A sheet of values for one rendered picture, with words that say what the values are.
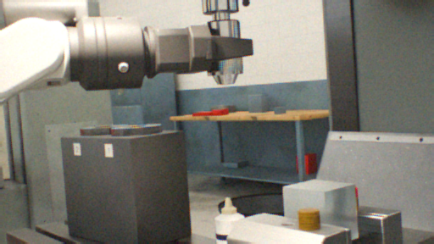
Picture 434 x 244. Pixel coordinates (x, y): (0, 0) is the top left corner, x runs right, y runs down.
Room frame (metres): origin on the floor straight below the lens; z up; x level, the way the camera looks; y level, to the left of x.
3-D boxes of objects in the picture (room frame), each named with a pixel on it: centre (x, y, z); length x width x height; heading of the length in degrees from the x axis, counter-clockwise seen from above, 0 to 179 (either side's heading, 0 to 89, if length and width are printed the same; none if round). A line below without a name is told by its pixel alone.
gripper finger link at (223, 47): (0.72, -0.02, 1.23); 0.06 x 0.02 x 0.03; 106
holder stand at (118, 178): (1.06, 0.18, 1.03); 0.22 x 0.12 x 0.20; 45
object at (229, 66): (0.75, -0.02, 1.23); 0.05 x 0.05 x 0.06
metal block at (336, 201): (0.63, -0.11, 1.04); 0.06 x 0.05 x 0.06; 39
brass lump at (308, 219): (0.58, -0.09, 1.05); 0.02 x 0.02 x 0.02
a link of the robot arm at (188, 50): (0.73, 0.07, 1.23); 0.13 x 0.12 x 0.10; 16
